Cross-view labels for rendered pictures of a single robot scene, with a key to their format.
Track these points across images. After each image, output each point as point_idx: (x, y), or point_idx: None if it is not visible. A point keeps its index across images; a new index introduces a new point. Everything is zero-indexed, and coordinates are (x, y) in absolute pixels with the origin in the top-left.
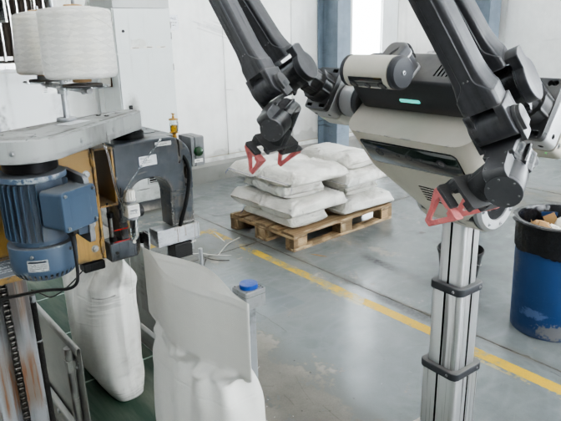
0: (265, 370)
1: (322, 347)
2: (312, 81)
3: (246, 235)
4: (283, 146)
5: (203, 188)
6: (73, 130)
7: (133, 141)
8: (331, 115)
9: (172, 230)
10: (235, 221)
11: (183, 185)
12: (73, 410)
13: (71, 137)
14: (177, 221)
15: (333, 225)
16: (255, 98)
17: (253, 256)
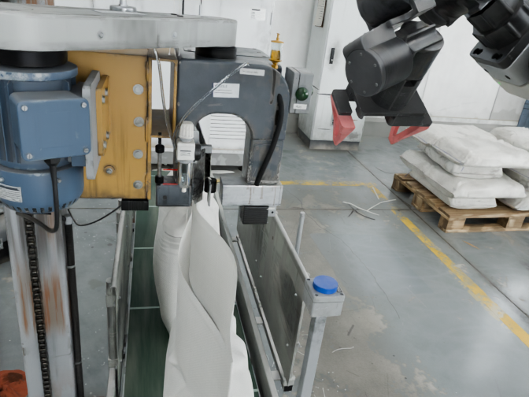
0: (358, 354)
1: (432, 353)
2: (492, 6)
3: (403, 200)
4: (393, 111)
5: (382, 142)
6: (84, 16)
7: (211, 60)
8: (509, 78)
9: (243, 188)
10: (397, 183)
11: (270, 134)
12: (108, 343)
13: (77, 24)
14: (253, 179)
15: (500, 217)
16: (360, 10)
17: (400, 224)
